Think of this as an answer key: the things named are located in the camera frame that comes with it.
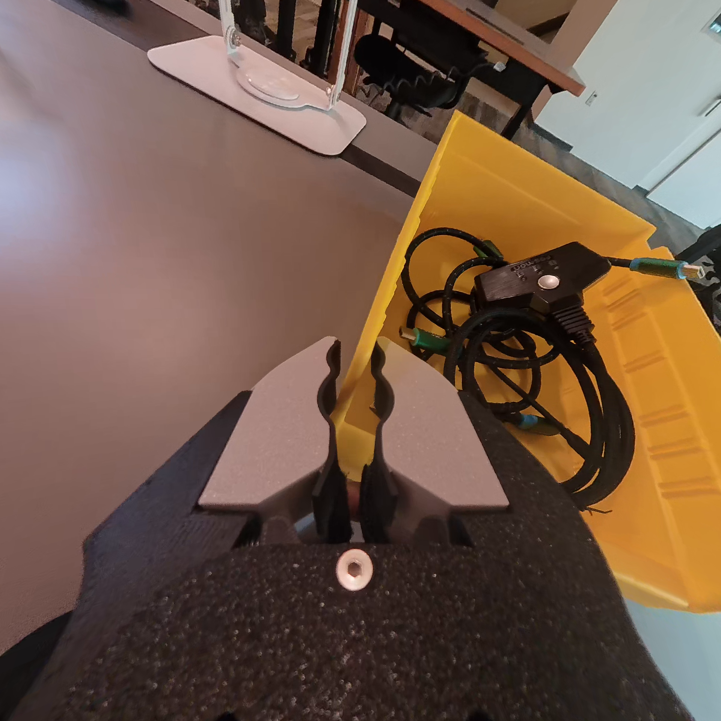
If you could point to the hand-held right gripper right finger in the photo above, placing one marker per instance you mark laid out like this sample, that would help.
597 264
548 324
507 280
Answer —
439 450

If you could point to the black office chair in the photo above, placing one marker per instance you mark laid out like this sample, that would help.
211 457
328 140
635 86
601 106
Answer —
405 67

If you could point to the black brushed-metal switch box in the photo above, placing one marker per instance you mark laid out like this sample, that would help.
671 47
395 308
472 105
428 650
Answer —
518 281

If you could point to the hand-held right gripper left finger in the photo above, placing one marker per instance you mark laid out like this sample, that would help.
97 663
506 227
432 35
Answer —
270 445

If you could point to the yellow plastic bin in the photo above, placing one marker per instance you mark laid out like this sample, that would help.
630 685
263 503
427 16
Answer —
648 422

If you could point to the white tablet stand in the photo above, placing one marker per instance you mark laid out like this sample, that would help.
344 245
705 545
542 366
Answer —
225 73

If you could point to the dark wooden table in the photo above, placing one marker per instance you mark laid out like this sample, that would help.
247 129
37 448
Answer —
507 34

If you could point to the person's right hand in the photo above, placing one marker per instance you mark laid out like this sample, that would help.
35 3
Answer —
355 498

